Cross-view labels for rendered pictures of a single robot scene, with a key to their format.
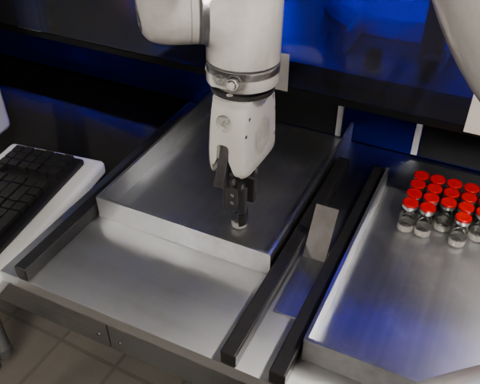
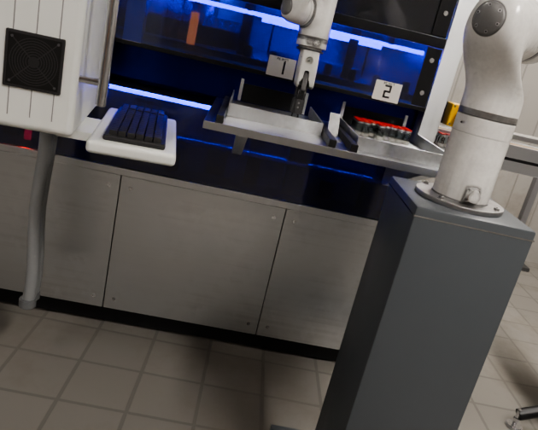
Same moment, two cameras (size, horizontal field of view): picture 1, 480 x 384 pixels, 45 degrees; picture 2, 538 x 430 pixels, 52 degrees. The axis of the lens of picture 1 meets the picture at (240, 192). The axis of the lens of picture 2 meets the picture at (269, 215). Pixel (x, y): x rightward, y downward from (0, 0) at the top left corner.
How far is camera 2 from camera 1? 1.15 m
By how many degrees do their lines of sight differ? 34
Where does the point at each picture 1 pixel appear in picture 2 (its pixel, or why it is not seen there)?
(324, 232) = (335, 123)
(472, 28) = not seen: outside the picture
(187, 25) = (309, 13)
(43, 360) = (34, 328)
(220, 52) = (313, 29)
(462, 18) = not seen: outside the picture
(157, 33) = (298, 13)
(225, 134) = (309, 65)
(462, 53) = not seen: outside the picture
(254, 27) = (328, 20)
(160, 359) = (150, 303)
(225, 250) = (300, 124)
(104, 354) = (84, 322)
